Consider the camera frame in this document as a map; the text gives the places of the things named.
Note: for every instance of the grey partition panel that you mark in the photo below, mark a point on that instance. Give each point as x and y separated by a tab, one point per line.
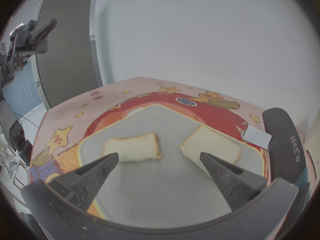
67	46

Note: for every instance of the cutting board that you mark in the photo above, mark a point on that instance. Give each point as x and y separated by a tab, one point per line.
160	184

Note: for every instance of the blue curtain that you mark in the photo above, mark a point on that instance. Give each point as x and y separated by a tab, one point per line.
23	91

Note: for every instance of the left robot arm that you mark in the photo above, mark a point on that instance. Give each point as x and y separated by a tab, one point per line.
21	144

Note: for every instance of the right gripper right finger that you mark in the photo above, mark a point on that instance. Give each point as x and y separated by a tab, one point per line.
232	184

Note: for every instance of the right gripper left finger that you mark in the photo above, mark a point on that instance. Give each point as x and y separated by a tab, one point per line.
87	181

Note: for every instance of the slice of bread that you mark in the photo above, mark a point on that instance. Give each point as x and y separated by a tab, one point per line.
212	144
135	146

